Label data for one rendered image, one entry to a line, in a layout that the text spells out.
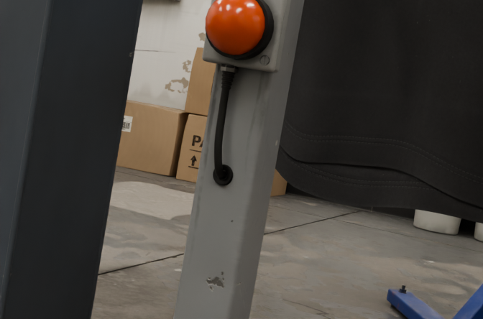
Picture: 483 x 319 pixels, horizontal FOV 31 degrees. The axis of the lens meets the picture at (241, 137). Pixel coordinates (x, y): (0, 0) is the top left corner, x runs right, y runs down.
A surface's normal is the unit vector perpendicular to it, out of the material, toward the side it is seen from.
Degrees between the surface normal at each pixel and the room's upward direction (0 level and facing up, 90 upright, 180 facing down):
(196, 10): 90
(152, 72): 90
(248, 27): 99
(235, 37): 118
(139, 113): 88
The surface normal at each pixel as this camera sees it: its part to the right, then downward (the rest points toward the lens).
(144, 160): -0.33, 0.02
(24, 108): -0.55, -0.05
